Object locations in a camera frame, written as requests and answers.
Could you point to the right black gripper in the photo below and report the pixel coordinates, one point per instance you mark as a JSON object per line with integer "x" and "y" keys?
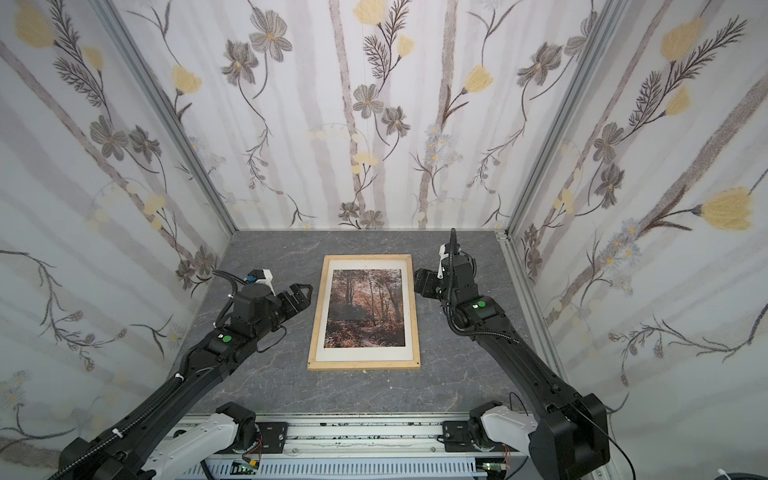
{"x": 452, "y": 264}

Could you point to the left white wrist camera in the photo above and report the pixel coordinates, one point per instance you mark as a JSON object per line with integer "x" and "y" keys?
{"x": 261, "y": 277}

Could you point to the white mat photo sheet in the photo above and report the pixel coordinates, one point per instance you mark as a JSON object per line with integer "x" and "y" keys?
{"x": 360, "y": 355}

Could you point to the right corner aluminium post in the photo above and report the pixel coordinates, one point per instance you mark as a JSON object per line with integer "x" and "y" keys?
{"x": 596, "y": 45}

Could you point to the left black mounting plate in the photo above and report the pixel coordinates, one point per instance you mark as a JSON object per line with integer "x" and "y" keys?
{"x": 272, "y": 437}

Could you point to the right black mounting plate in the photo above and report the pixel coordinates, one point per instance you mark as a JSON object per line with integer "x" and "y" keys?
{"x": 456, "y": 437}

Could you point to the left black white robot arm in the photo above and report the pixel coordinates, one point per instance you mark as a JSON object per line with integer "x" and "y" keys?
{"x": 121, "y": 451}

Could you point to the white slotted cable duct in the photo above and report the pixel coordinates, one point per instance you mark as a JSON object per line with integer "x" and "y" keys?
{"x": 356, "y": 468}

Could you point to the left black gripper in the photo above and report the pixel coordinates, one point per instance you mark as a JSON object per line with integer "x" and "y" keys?
{"x": 293, "y": 309}

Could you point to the corner aluminium post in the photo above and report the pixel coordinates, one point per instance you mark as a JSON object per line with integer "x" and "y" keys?
{"x": 118, "y": 33}
{"x": 596, "y": 45}

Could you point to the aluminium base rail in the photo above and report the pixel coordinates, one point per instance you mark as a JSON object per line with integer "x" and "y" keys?
{"x": 221, "y": 436}

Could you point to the wooden picture frame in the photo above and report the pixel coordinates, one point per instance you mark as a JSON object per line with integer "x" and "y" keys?
{"x": 360, "y": 365}

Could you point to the small green circuit board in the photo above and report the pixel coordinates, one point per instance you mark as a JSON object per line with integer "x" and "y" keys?
{"x": 244, "y": 467}

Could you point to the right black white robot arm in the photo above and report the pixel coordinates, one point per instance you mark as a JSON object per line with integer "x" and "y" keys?
{"x": 564, "y": 433}

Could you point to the black mounting plate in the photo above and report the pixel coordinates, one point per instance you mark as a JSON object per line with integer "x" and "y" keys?
{"x": 272, "y": 437}
{"x": 456, "y": 437}

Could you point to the white photo paper sheet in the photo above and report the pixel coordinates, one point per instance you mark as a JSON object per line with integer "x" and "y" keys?
{"x": 366, "y": 309}

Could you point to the left corner aluminium post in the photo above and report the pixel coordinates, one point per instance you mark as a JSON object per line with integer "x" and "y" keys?
{"x": 118, "y": 33}

